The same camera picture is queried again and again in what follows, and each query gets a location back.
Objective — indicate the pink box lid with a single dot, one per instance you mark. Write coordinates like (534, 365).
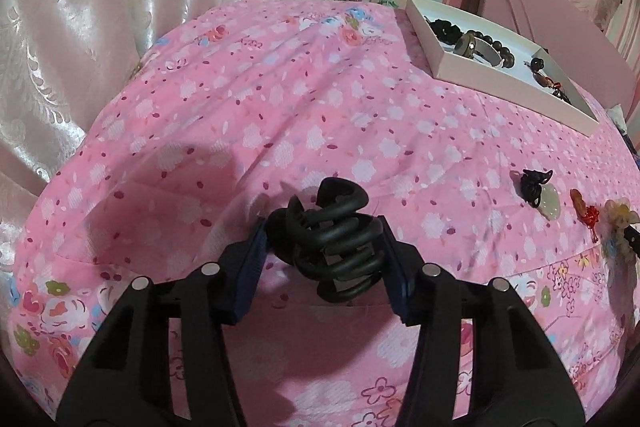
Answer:
(555, 14)

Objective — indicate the dark brown knotted pendant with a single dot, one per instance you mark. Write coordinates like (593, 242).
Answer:
(538, 66)

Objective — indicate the black claw hair clip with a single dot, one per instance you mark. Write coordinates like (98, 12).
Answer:
(330, 242)

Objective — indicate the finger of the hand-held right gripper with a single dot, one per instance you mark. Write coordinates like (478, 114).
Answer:
(633, 243)

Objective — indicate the pink floral bed cover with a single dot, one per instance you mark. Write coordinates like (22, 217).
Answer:
(300, 132)

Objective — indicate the black scrunchie with silver charm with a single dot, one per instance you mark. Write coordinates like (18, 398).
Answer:
(445, 29)

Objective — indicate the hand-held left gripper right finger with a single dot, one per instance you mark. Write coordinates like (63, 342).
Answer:
(396, 274)

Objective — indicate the white satin curtain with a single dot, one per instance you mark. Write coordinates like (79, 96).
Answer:
(100, 7)

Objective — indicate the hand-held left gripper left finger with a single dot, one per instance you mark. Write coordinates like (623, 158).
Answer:
(250, 269)

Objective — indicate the shallow white cardboard box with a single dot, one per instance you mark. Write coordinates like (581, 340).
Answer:
(500, 99)

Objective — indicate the cream ruffled scrunchie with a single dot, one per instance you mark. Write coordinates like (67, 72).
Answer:
(617, 219)

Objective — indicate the red knot charm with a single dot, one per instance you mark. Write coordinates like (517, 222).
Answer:
(584, 209)

